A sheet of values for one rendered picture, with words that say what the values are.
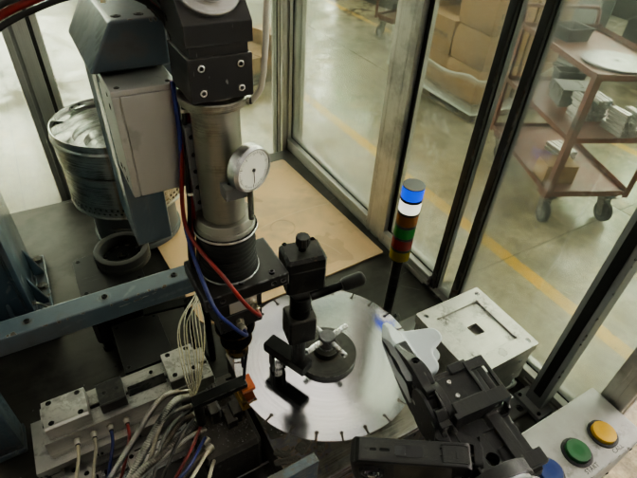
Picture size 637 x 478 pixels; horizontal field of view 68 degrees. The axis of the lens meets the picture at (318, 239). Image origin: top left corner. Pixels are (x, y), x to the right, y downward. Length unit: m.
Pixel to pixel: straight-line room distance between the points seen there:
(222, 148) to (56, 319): 0.50
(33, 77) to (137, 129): 1.06
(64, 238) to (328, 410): 1.00
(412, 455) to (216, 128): 0.36
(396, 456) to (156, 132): 0.40
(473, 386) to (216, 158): 0.35
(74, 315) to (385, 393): 0.54
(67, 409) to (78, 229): 0.73
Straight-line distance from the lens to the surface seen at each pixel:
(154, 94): 0.52
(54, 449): 1.01
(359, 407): 0.84
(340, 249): 1.40
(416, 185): 0.96
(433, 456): 0.50
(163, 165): 0.56
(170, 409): 0.88
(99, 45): 0.55
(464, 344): 1.03
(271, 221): 1.49
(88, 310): 0.89
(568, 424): 1.01
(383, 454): 0.50
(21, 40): 1.55
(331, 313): 0.96
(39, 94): 1.59
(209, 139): 0.49
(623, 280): 0.92
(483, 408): 0.52
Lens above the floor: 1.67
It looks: 40 degrees down
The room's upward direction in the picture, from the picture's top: 4 degrees clockwise
